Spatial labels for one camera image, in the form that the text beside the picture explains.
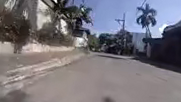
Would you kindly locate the grey concrete road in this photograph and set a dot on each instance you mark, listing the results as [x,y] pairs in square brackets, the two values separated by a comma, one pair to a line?
[124,88]

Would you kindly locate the pale multi-storey building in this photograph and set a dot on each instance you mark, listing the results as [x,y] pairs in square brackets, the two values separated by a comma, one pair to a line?
[43,13]

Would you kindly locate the pale concrete kerb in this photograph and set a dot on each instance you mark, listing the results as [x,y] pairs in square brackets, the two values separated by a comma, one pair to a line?
[35,68]

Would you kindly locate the tall palm tree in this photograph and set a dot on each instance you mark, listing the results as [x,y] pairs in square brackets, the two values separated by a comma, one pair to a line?
[147,15]

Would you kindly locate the utility pole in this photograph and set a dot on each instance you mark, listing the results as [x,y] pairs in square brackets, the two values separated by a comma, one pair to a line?
[122,34]

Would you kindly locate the small white building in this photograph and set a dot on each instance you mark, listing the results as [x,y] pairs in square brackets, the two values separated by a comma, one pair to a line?
[80,40]

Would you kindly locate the group of palm trees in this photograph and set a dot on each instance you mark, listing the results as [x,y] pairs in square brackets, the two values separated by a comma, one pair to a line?
[80,13]

